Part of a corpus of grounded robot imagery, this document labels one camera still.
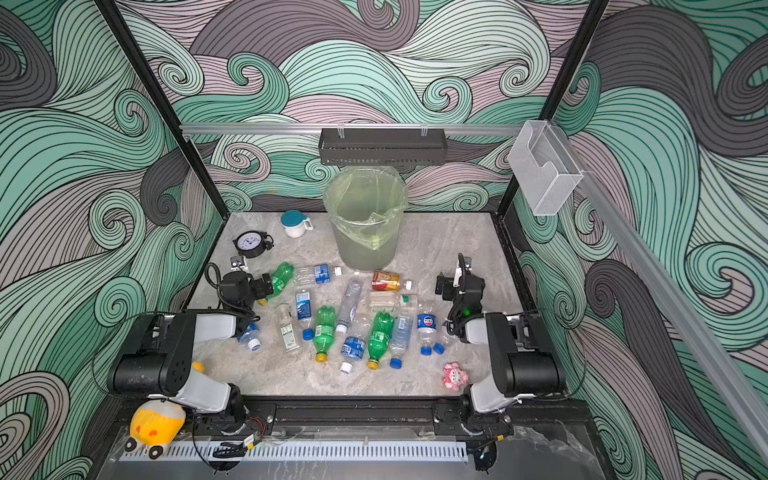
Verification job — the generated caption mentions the Pepsi bottle blue cap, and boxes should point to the Pepsi bottle blue cap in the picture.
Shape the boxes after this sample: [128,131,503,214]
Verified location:
[417,303,437,356]

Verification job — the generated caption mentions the short bottle blue Chinese label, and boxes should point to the short bottle blue Chinese label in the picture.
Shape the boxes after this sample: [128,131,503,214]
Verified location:
[237,322,261,352]

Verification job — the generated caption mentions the small clear bottle blue cap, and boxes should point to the small clear bottle blue cap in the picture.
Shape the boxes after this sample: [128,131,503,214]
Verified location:
[433,320,455,355]

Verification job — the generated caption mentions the clear bottle green white label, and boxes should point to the clear bottle green white label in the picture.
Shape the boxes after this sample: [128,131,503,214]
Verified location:
[277,303,300,354]

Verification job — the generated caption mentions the clear bottle green neck band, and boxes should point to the clear bottle green neck band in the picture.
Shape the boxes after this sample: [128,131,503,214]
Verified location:
[367,291,419,309]

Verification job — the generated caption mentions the red yellow tea bottle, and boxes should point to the red yellow tea bottle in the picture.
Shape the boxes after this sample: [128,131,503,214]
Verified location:
[371,270,414,292]

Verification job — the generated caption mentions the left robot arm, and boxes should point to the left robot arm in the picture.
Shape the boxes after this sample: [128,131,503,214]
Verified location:
[106,263,274,422]

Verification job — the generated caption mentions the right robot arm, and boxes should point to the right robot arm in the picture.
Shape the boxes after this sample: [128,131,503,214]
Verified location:
[435,271,566,414]

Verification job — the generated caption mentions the mesh bin with green bag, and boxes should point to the mesh bin with green bag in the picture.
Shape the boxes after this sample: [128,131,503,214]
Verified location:
[323,166,409,271]

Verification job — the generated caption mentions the black round alarm clock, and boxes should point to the black round alarm clock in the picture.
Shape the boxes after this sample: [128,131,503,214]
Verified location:
[233,230,274,259]

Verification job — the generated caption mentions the clear bottle blue scenic label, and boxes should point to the clear bottle blue scenic label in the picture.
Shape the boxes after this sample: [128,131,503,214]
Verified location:
[295,289,314,341]

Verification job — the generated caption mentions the clear bottle blue label white cap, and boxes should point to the clear bottle blue label white cap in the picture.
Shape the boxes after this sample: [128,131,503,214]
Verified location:
[293,264,343,287]

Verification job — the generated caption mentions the green soda bottle yellow cap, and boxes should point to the green soda bottle yellow cap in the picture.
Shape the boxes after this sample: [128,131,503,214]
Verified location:
[313,305,336,363]

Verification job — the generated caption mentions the white mug with teal lid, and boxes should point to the white mug with teal lid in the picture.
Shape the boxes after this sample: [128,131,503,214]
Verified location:
[280,210,314,239]

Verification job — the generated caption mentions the tall clear bottle white cap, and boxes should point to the tall clear bottle white cap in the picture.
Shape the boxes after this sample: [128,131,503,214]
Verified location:
[336,279,363,334]

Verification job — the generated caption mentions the pink flower toy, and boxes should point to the pink flower toy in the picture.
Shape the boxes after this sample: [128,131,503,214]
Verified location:
[443,362,470,392]

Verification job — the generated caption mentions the small clear bottle blue label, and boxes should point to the small clear bottle blue label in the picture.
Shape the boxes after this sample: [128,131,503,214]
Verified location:
[340,315,371,375]

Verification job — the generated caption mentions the yellow chick plush toy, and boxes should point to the yellow chick plush toy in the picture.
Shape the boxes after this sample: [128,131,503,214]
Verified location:
[123,397,193,460]

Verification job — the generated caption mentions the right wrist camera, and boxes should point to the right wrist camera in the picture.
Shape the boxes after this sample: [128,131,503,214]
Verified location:
[454,253,472,286]

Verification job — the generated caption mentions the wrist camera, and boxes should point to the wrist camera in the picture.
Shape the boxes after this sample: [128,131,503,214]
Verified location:
[454,253,472,286]
[230,255,248,272]

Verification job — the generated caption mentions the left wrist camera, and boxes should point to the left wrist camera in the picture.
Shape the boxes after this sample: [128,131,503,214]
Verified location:
[230,255,248,272]

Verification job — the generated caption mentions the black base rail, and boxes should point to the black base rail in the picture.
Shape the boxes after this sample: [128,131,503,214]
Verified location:
[191,395,517,438]

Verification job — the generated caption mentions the clear acrylic wall holder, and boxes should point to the clear acrylic wall holder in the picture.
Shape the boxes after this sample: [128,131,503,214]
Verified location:
[507,120,583,216]

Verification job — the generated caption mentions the black wall shelf tray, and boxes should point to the black wall shelf tray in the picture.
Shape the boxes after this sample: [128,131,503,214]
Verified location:
[318,127,448,167]

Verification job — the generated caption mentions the white cable duct strip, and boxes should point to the white cable duct strip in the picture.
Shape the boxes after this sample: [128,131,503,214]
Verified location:
[157,440,471,464]

